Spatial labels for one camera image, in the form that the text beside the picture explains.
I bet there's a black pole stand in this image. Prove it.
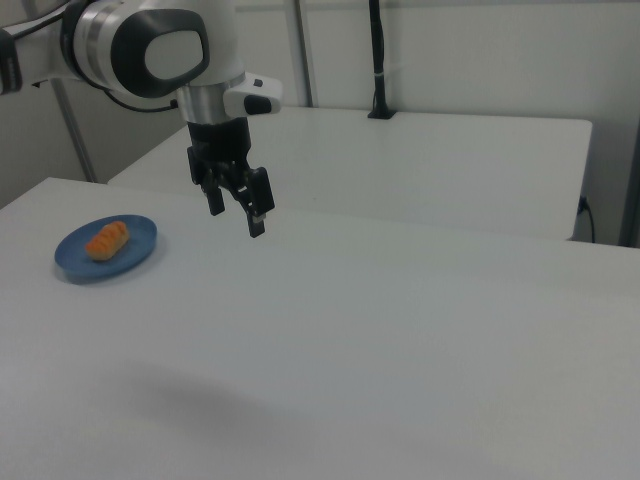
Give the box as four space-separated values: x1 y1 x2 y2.
367 0 398 121

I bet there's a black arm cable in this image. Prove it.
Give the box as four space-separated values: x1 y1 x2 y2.
97 83 180 113

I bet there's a white side table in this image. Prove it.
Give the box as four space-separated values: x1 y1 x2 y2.
107 105 594 243

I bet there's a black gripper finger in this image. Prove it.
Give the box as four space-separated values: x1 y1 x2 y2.
233 166 277 239
201 168 226 218

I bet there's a black wall power cable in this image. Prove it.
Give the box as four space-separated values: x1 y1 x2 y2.
577 196 598 244

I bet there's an orange bread roll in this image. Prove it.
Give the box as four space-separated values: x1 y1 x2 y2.
85 220 131 263

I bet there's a blue round plate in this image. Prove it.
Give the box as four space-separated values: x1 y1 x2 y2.
53 214 159 286

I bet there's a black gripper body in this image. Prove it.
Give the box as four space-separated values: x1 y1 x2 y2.
185 116 254 190

